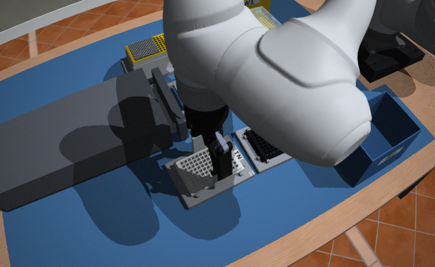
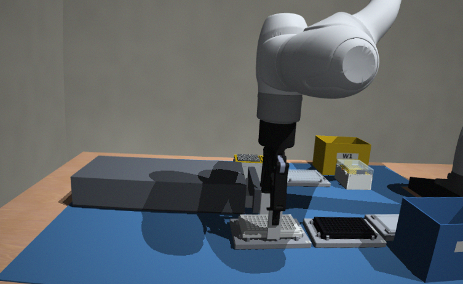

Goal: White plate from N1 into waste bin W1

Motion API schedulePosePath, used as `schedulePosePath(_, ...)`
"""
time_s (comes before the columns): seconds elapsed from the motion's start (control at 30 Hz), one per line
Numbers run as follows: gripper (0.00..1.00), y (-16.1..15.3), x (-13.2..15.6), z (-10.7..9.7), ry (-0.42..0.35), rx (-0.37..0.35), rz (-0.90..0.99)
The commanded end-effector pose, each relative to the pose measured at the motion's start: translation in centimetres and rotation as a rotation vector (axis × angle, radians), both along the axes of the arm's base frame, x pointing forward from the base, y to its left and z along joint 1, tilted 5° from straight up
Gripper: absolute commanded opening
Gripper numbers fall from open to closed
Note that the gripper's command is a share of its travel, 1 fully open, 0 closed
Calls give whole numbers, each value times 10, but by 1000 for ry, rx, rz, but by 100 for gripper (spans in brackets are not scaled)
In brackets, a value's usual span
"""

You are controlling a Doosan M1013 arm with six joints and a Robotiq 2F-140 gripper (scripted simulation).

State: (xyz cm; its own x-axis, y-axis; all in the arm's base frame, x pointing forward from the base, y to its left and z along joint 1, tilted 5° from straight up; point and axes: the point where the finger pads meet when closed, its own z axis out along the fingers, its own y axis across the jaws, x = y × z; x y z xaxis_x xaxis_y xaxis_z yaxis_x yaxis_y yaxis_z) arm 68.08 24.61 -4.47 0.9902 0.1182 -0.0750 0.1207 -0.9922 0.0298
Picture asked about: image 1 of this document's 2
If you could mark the grey drawer with white handle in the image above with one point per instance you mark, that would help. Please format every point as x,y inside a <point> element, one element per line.
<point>86,134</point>

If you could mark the yellow open-top bin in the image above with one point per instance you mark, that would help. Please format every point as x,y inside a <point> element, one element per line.
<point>257,3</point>

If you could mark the blue open-top bin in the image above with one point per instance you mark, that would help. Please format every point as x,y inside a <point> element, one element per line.
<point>392,132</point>

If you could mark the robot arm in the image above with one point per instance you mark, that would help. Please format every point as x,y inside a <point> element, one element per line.
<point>293,85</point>

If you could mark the blue bench mat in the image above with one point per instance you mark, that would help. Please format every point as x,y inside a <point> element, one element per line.
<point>134,216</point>

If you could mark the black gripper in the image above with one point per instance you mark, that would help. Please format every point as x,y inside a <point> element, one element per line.
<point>206,129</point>

